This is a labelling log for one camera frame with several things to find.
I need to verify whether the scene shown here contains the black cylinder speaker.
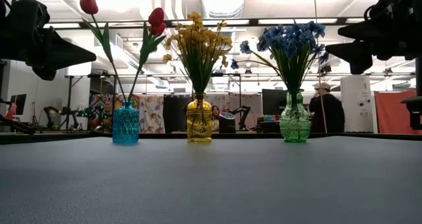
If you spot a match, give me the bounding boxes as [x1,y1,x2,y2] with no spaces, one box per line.
[218,111,237,134]

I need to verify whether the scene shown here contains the red artificial tulip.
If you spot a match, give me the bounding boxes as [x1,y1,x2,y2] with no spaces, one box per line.
[130,22,167,103]
[128,7,166,103]
[79,0,128,103]

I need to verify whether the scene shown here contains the orange partition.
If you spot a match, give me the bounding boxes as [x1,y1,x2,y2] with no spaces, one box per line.
[375,90,417,135]

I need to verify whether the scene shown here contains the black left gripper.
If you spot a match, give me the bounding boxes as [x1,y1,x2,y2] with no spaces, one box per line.
[0,0,97,82]

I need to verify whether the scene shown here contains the yellow glass vase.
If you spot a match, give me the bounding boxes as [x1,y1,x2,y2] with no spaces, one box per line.
[186,92,213,144]

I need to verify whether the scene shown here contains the person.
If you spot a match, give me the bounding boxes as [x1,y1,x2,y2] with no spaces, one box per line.
[212,105,221,131]
[309,82,346,134]

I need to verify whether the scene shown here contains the white ceiling duct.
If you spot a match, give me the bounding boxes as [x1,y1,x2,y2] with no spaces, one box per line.
[199,0,247,19]

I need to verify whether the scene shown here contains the white cabinet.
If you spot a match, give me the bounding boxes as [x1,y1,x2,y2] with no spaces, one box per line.
[340,75,374,133]

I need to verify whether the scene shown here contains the green glass vase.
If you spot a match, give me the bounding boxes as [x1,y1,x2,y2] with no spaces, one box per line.
[279,88,312,143]

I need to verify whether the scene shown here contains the black monitor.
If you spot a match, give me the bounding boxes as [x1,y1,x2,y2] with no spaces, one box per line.
[262,88,287,116]

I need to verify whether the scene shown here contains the long ceiling light bar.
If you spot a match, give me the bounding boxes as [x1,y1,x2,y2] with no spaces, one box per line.
[42,16,367,30]

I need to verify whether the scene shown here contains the small dark monitor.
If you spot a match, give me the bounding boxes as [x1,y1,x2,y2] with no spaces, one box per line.
[9,93,28,119]

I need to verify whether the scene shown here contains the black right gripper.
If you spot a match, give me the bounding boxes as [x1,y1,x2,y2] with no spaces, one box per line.
[324,0,422,76]

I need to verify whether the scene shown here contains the black clamp bracket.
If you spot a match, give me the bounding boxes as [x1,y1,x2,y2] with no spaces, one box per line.
[400,96,422,130]

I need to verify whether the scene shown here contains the black partition panel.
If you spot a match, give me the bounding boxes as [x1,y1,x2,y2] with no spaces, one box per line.
[163,94,189,132]

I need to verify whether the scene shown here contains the thin brown pole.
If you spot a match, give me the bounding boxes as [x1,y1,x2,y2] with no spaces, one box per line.
[312,0,328,134]

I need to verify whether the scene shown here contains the floral curtain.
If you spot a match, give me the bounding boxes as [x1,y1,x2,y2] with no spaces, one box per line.
[88,94,165,134]

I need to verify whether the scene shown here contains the black upright post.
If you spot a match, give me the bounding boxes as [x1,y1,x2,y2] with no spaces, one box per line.
[414,55,422,97]

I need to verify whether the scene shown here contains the blue glass vase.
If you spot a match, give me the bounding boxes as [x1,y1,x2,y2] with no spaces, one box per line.
[111,100,140,145]

